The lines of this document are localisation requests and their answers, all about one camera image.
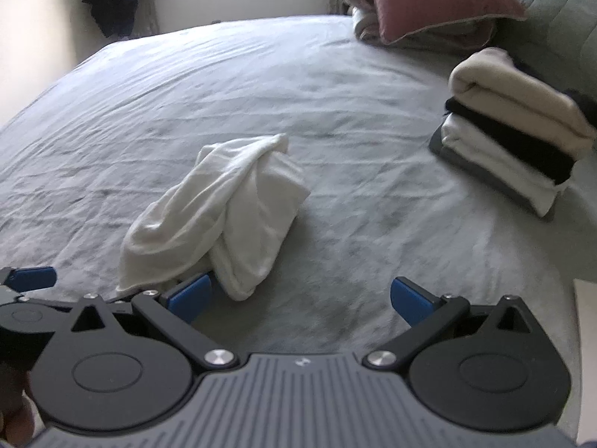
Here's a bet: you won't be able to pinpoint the folded black garment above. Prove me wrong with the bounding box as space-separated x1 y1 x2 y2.
443 97 576 186

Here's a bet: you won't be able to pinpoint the dark cloth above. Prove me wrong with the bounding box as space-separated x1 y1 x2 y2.
562 88 597 124

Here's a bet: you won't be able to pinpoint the folded grey garment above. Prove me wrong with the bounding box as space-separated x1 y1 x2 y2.
428 126 556 222

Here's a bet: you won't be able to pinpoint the white pants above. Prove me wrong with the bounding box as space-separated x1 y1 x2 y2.
116 133 312 302

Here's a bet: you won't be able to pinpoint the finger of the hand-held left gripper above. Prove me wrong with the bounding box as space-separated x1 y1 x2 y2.
0 266 57 296

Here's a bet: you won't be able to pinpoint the folded white garment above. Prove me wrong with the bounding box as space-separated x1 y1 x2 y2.
438 114 570 218

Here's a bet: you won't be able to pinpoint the hanging dark clothes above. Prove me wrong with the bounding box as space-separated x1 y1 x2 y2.
81 0 157 38

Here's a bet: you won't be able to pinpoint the grey sheeted bed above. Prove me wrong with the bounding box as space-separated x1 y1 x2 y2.
0 13 597 369

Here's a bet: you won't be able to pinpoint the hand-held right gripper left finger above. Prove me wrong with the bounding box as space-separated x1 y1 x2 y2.
70 273 236 369

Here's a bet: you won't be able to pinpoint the white flat board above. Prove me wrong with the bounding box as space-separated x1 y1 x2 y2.
573 279 597 448

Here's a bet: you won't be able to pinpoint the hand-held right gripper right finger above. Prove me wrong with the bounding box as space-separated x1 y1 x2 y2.
365 276 535 367

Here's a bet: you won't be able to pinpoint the person's left hand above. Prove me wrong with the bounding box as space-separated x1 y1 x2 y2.
0 364 35 446

